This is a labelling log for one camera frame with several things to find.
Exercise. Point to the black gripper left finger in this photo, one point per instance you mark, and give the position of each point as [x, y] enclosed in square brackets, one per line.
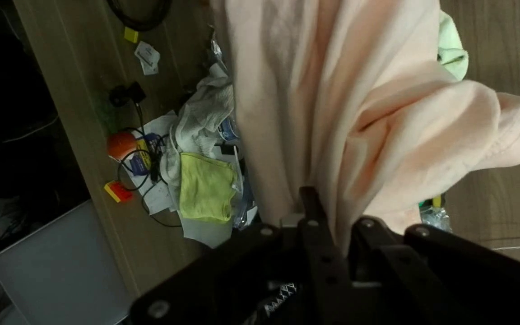
[321, 253]

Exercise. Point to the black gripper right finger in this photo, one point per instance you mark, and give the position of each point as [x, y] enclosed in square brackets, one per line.
[442, 271]

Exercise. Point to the peach t-shirt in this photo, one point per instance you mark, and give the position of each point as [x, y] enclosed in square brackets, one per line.
[344, 90]

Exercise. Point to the pale yellow terry towel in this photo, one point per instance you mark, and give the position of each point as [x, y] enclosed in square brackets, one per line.
[452, 51]

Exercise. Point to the small clear plastic bottle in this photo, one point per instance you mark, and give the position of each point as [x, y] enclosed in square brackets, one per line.
[436, 217]

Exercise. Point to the bright yellow cloth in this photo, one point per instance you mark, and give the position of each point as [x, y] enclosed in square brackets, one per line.
[207, 186]

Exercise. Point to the clutter pile on floor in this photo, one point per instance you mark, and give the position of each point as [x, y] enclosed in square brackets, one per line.
[207, 114]

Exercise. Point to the red and yellow block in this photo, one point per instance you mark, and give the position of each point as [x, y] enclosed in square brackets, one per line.
[118, 192]

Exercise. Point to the orange round toy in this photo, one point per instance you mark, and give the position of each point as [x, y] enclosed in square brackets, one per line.
[122, 145]

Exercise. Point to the small black device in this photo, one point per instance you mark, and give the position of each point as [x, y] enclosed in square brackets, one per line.
[127, 94]

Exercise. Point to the pale grey flat box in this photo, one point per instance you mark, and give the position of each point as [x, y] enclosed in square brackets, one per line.
[62, 271]

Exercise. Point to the white paper tag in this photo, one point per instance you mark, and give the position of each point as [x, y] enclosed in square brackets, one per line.
[147, 56]

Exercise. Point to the small yellow block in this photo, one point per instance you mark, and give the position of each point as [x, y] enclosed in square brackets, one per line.
[131, 35]

